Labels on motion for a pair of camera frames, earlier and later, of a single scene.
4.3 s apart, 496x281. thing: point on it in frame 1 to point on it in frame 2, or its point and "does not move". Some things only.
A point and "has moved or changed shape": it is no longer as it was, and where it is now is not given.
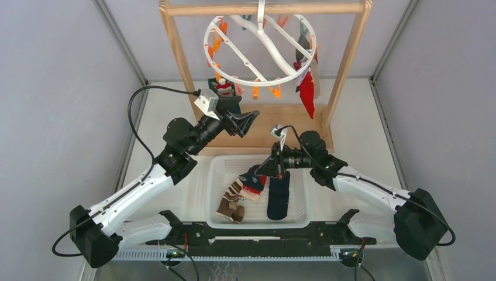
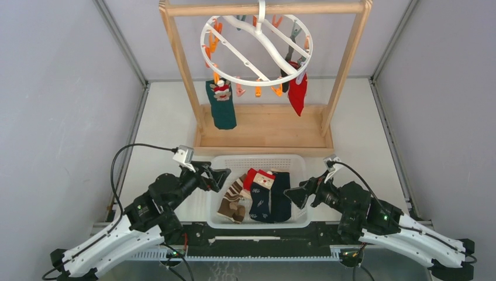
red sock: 253,194 to 245,192
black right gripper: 271,167 to 299,195
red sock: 306,93 to 297,93
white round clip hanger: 259,30 has moved or changed shape
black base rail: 290,240 does not move
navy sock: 278,197 does not move
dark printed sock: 250,180 to 259,201
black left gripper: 241,122 to 216,177
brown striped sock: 228,206 does not move
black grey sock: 303,41 to 285,82
